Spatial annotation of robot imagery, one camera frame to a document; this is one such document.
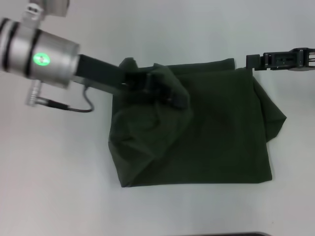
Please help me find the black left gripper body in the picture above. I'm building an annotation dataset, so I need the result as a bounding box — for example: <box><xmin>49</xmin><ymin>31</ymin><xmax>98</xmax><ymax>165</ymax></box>
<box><xmin>75</xmin><ymin>54</ymin><xmax>149</xmax><ymax>96</ymax></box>

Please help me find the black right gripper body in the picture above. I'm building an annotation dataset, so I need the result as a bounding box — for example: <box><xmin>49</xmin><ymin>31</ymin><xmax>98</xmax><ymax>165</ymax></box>
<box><xmin>290</xmin><ymin>46</ymin><xmax>315</xmax><ymax>73</ymax></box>

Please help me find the dark green FREE t-shirt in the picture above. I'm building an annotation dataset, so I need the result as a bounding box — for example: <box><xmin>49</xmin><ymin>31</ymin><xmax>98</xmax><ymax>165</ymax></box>
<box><xmin>107</xmin><ymin>57</ymin><xmax>288</xmax><ymax>189</ymax></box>

